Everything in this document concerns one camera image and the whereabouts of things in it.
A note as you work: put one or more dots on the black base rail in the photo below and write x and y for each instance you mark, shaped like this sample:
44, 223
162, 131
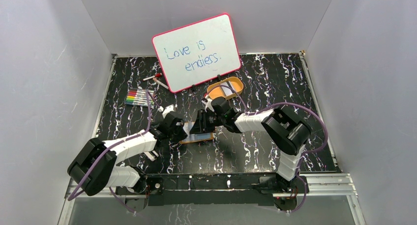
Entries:
264, 189

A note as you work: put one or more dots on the orange oval tray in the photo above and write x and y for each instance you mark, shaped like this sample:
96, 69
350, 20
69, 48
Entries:
214, 90

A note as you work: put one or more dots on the small white object on table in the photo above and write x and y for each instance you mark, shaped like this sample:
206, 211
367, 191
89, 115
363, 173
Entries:
152, 155

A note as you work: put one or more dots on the pack of coloured markers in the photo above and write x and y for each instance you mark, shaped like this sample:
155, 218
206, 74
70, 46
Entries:
139, 97

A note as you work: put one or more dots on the pink framed whiteboard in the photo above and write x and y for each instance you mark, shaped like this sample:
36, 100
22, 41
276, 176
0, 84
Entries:
198, 52

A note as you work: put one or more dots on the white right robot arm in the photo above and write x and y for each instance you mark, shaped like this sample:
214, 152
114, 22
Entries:
286, 129

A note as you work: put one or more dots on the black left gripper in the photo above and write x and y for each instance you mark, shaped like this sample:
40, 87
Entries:
181, 130

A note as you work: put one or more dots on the red capped marker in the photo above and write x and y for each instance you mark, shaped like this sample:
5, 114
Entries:
152, 77

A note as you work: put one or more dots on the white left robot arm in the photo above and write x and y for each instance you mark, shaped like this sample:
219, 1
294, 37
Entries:
97, 165

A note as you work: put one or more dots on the card with black stripe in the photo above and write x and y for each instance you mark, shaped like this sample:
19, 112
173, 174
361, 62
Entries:
228, 90

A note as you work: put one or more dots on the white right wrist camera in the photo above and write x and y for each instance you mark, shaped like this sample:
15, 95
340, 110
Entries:
206, 100

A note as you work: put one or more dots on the white marker pen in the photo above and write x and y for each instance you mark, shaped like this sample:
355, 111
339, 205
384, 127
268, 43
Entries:
160, 83

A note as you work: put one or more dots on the orange leather card holder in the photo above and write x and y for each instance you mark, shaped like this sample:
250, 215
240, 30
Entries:
191, 138

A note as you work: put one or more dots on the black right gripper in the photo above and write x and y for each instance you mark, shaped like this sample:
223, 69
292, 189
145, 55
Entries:
201, 125

